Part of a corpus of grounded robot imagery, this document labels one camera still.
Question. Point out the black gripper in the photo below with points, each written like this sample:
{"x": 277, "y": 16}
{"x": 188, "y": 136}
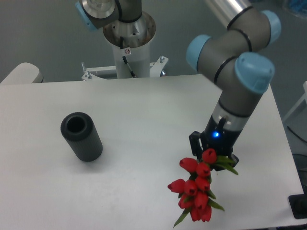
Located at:
{"x": 219, "y": 139}

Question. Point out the red tulip bouquet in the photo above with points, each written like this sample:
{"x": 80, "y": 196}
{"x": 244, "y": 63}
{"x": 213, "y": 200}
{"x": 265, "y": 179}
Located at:
{"x": 195, "y": 195}

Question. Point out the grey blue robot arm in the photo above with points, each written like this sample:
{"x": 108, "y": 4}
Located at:
{"x": 231, "y": 62}

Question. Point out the dark grey ribbed vase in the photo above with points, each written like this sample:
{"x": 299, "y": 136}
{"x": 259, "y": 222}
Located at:
{"x": 80, "y": 133}

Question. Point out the black device at table corner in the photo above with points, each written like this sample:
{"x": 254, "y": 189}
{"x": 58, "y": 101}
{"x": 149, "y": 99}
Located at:
{"x": 298, "y": 204}

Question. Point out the white furniture at right edge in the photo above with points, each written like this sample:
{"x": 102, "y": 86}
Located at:
{"x": 298, "y": 107}

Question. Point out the white chair armrest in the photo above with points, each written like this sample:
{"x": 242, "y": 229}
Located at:
{"x": 24, "y": 73}

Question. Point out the white metal base frame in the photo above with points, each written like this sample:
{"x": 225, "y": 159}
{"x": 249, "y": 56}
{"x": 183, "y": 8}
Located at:
{"x": 110, "y": 72}

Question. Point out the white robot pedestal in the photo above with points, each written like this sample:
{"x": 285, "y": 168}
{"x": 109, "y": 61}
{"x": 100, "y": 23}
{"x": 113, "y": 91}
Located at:
{"x": 131, "y": 46}

